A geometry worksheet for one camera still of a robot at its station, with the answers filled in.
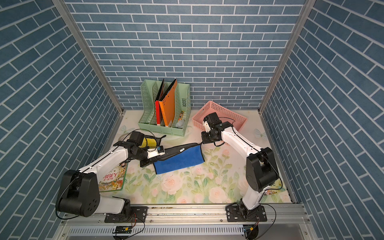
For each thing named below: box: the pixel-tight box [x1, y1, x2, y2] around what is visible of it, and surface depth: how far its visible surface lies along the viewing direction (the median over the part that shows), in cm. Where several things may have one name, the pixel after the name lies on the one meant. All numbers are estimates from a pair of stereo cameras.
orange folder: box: [158, 78, 178, 127], surface depth 90 cm
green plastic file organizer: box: [138, 79, 192, 137], surface depth 108 cm
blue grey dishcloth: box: [153, 143, 205, 175], surface depth 90 cm
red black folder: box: [155, 78, 165, 126], surface depth 90 cm
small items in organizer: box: [175, 110, 185, 129], surface depth 114 cm
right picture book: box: [260, 185, 291, 203], surface depth 82 cm
